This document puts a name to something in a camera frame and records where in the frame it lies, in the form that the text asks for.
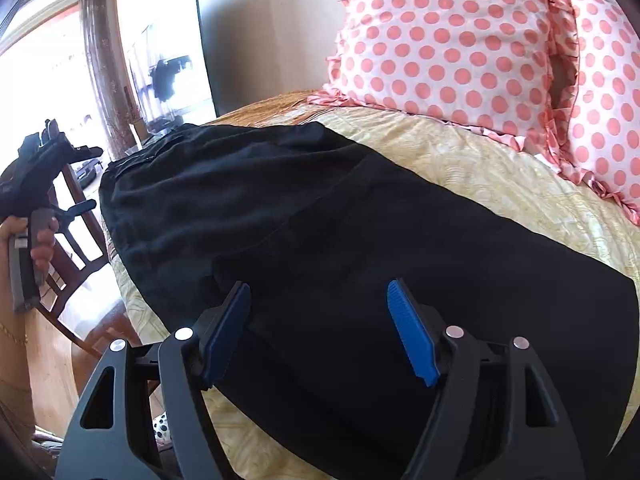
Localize mustard circle patterned blanket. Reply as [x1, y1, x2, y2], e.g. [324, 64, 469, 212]
[206, 90, 326, 127]

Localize black pants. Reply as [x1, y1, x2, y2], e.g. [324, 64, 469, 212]
[100, 122, 638, 479]

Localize left hand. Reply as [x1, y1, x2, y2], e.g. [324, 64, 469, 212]
[0, 216, 58, 292]

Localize wall mounted television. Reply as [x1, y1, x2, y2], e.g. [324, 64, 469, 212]
[120, 0, 217, 134]

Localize wooden chair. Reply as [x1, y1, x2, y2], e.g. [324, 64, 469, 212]
[37, 166, 141, 358]

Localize cream patterned bedsheet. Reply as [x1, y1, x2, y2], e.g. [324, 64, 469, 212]
[104, 107, 639, 479]

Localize left polka dot pillow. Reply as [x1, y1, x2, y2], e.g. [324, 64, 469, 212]
[307, 0, 576, 154]

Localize polka dot pillow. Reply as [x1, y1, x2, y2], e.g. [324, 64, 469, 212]
[549, 0, 640, 224]
[307, 0, 576, 154]

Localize right polka dot pillow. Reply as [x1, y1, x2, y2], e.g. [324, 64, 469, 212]
[549, 0, 640, 224]

